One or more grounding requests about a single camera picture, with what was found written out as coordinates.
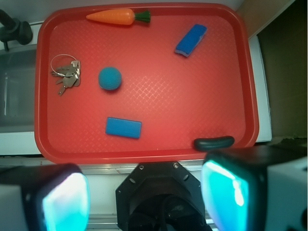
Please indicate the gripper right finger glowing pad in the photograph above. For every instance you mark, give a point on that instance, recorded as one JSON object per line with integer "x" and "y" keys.
{"x": 261, "y": 188}

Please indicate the orange toy carrot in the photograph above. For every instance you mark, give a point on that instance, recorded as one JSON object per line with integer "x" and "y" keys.
{"x": 119, "y": 17}

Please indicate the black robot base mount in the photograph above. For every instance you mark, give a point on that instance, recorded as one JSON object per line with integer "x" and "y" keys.
{"x": 161, "y": 196}

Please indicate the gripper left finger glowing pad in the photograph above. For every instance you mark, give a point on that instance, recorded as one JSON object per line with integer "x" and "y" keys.
{"x": 44, "y": 198}

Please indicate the blue sponge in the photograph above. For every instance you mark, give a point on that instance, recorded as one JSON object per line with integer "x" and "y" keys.
{"x": 191, "y": 39}

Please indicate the grey sink basin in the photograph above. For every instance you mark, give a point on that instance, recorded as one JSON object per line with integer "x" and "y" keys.
{"x": 17, "y": 89}

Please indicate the bunch of silver keys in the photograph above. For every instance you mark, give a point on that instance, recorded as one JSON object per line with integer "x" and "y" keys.
{"x": 69, "y": 74}

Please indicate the dark green toy pickle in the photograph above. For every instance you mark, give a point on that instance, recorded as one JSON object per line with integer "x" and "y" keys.
{"x": 207, "y": 144}

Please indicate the brown cardboard panel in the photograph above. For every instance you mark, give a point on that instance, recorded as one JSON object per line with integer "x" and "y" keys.
{"x": 284, "y": 48}

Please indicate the grey sink faucet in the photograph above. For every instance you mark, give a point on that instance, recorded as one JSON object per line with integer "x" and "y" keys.
{"x": 14, "y": 30}

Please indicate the teal knitted ball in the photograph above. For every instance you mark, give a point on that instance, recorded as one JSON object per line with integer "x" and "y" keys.
{"x": 110, "y": 78}

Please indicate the blue rectangular block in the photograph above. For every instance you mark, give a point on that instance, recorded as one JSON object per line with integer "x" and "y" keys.
{"x": 123, "y": 127}

